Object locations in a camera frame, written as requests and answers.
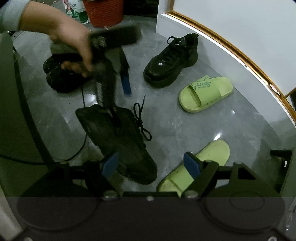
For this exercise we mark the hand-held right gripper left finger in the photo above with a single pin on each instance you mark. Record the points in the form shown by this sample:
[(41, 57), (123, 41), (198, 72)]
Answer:
[(111, 165)]

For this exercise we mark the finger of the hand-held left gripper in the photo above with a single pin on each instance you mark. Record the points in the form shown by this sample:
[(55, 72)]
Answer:
[(106, 90), (126, 84)]

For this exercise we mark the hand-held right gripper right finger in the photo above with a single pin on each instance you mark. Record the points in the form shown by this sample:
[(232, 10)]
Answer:
[(190, 165)]

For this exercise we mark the light green slide sandal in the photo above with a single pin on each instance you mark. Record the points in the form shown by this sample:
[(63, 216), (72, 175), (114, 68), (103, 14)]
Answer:
[(212, 150), (217, 88)]

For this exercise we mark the black chunky sneaker white logo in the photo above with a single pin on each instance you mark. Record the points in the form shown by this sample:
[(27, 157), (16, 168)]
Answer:
[(166, 67), (120, 139)]

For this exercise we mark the black sneaker speckled laces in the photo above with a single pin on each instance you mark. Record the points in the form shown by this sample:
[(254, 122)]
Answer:
[(60, 81)]

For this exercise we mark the person's left forearm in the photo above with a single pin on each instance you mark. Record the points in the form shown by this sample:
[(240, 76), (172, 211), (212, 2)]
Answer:
[(34, 16)]

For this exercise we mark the person's left hand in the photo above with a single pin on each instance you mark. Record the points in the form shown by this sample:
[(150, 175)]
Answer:
[(74, 39)]

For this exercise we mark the orange perforated basket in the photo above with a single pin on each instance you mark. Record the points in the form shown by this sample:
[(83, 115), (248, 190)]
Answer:
[(104, 14)]

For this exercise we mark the green plastic bottle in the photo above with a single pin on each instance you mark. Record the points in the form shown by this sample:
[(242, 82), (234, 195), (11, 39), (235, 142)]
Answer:
[(82, 15)]

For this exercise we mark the clear bottle white label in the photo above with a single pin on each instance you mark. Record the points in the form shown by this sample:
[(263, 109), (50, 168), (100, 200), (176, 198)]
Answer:
[(70, 8)]

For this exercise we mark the olive green furniture side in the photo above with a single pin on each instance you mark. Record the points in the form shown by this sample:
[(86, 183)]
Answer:
[(13, 115)]

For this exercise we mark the white wardrobe gold trim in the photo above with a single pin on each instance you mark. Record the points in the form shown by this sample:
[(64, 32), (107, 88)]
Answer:
[(231, 23)]

